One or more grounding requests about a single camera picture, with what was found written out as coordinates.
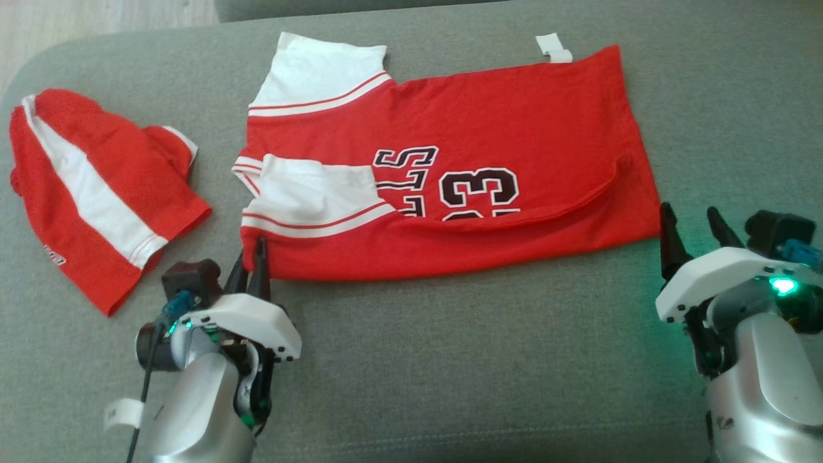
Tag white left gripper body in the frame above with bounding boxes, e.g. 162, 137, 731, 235
175, 291, 303, 433

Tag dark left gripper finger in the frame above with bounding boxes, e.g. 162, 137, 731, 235
222, 247, 253, 298
247, 237, 273, 303

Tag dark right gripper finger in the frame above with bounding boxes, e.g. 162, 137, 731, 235
705, 205, 748, 250
658, 202, 695, 282

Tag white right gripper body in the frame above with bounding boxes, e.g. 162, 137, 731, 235
655, 246, 823, 380

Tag red shorts with white stripe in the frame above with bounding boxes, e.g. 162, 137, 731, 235
8, 87, 213, 318

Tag red jersey with white sleeves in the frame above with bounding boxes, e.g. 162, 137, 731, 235
231, 32, 664, 282

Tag grey sofa seat cushion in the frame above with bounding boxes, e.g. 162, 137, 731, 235
213, 0, 515, 24

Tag left cable with teal plug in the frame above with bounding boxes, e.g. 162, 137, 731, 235
125, 290, 197, 463

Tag cable with teal plug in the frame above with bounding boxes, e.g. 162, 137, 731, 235
781, 239, 823, 272
125, 290, 197, 463

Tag right cable with teal plug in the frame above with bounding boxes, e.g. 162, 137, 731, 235
781, 239, 823, 272

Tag white cable label tag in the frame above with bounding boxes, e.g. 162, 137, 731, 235
104, 398, 146, 431

